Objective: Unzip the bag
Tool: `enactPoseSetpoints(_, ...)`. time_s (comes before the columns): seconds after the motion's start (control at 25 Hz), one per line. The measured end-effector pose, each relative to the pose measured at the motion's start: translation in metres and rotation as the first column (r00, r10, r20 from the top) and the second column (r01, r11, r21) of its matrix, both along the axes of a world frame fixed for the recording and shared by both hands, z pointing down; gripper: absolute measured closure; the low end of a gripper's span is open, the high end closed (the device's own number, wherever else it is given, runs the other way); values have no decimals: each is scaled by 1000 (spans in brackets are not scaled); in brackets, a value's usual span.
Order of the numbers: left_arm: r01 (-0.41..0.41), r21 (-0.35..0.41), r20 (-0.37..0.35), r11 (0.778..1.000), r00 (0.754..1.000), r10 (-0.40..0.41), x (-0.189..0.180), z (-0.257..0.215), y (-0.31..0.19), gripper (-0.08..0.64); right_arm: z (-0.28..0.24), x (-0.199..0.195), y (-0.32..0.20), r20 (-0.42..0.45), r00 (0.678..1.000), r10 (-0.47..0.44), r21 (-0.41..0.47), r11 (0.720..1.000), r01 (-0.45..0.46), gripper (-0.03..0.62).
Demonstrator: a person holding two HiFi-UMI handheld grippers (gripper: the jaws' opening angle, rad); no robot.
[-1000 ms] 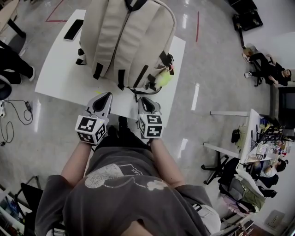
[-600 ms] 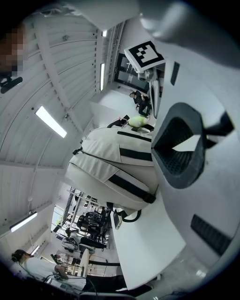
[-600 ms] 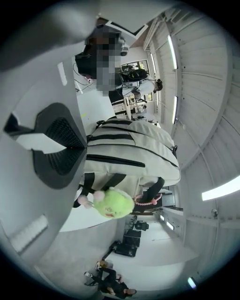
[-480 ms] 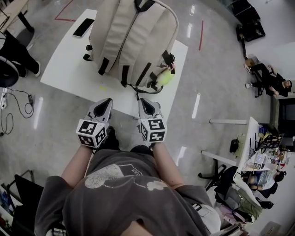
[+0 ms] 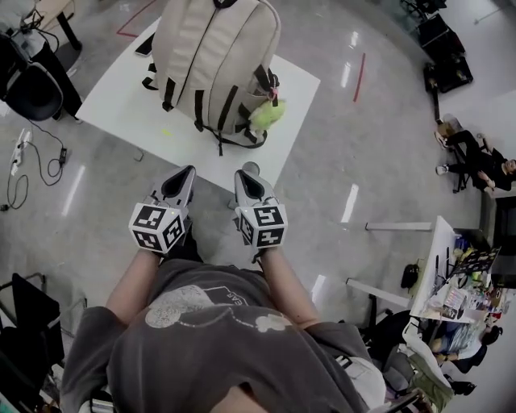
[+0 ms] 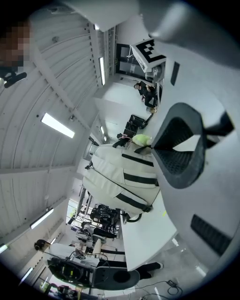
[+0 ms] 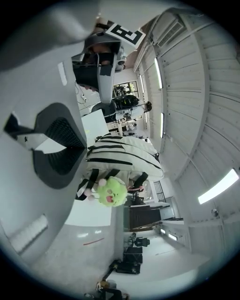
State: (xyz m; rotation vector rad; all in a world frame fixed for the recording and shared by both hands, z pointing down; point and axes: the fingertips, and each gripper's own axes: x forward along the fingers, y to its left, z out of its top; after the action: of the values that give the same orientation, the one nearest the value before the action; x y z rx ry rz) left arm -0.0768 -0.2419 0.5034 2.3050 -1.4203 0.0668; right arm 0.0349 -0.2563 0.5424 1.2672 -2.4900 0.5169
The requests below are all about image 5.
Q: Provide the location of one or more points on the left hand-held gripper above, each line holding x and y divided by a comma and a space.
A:
155, 230

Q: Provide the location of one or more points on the white power strip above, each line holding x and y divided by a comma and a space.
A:
19, 153

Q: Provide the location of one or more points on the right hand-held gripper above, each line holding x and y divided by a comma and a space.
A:
266, 226

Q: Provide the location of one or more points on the black shell chair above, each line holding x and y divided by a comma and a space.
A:
34, 94

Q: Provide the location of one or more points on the red floor tape strip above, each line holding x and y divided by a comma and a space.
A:
359, 76

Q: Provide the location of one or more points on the person's right forearm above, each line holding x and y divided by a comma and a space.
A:
288, 286

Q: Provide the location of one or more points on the person's grey printed t-shirt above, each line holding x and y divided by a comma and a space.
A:
209, 351

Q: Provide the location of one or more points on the olive jacket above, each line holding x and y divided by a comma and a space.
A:
431, 381

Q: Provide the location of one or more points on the cluttered white desk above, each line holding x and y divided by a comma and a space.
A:
433, 262

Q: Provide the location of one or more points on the person's left forearm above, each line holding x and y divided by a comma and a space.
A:
129, 286

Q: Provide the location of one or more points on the black pouch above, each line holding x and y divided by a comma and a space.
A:
410, 276

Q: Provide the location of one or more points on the beige backpack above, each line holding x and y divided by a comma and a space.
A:
213, 60

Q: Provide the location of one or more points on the wooden oval table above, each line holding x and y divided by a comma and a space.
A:
52, 12

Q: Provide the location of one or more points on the black office chair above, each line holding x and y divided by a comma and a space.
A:
393, 330

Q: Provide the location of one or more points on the black equipment case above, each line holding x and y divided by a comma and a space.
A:
439, 34
449, 74

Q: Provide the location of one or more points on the black smartphone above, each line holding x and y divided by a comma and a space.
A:
145, 45

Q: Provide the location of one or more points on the green plush toy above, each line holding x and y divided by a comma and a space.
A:
268, 115

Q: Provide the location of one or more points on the white table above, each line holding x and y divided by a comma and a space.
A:
121, 113

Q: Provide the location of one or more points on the black folding chair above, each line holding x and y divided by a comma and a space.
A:
32, 322

